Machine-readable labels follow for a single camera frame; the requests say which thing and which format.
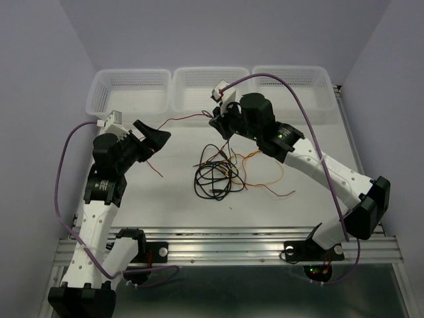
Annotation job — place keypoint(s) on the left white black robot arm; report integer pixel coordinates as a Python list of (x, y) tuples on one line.
[(88, 288)]

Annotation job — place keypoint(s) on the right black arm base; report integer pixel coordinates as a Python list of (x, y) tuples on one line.
[(320, 268)]

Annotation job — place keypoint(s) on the middle white perforated basket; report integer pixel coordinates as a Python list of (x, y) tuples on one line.
[(192, 87)]

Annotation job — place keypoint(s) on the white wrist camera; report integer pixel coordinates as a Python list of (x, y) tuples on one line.
[(112, 124), (223, 97)]

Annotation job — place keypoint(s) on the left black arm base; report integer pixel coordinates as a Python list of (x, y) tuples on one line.
[(131, 246)]

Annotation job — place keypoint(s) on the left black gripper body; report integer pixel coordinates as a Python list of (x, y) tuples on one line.
[(134, 149)]

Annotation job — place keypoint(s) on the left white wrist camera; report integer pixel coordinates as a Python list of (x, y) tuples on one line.
[(112, 124)]

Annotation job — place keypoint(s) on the aluminium extrusion rail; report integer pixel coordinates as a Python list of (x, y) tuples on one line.
[(260, 246)]

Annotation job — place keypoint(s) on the left white perforated basket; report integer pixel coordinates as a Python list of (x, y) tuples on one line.
[(136, 93)]

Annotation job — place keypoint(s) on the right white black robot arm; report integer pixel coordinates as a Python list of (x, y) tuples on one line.
[(366, 199)]

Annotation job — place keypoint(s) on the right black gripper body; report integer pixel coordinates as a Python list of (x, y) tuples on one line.
[(236, 120)]

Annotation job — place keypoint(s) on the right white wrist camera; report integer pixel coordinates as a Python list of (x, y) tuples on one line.
[(223, 97)]

